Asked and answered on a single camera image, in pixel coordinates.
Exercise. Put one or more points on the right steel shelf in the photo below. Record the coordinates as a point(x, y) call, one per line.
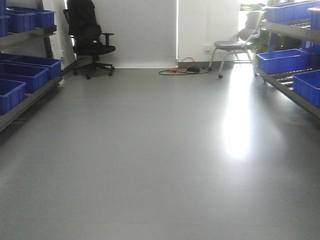
point(273, 65)

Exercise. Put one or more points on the left steel shelf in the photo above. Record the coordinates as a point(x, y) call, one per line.
point(24, 79)

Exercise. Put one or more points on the black office chair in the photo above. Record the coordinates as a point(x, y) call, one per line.
point(89, 40)

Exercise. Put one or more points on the steel shelf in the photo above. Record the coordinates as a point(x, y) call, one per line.
point(273, 65)
point(24, 79)

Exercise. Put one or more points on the grey chair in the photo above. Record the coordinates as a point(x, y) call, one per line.
point(239, 43)

